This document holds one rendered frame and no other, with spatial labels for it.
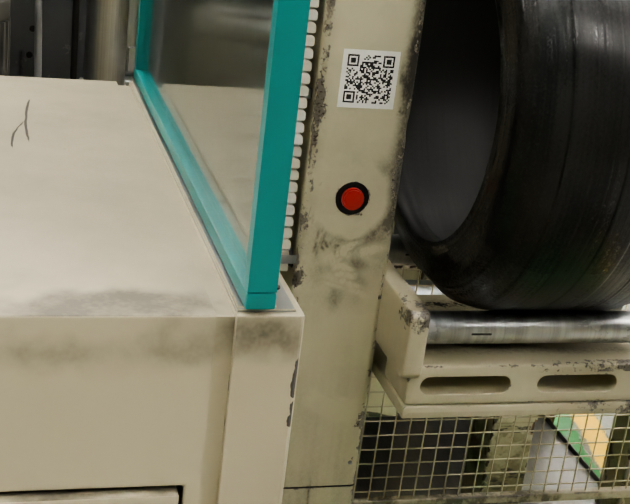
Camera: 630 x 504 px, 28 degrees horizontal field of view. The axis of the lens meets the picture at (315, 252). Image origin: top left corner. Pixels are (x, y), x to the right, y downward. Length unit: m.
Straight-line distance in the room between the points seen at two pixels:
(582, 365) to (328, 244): 0.39
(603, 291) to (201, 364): 0.97
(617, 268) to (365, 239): 0.33
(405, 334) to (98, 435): 0.89
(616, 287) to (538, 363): 0.16
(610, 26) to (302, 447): 0.72
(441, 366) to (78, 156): 0.78
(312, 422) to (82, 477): 1.00
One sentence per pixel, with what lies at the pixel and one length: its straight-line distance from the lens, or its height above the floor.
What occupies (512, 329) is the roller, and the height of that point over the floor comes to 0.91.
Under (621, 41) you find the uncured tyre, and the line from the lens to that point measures 1.51.
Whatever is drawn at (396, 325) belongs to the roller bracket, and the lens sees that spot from 1.66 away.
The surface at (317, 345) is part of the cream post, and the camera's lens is 1.71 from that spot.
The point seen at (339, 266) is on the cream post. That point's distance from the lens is 1.67.
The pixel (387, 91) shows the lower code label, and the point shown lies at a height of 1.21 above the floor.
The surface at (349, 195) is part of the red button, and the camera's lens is 1.63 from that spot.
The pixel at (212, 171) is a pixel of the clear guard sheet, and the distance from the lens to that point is 0.90.
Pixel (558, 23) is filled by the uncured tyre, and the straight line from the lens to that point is 1.49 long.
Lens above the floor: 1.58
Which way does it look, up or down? 21 degrees down
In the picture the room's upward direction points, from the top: 7 degrees clockwise
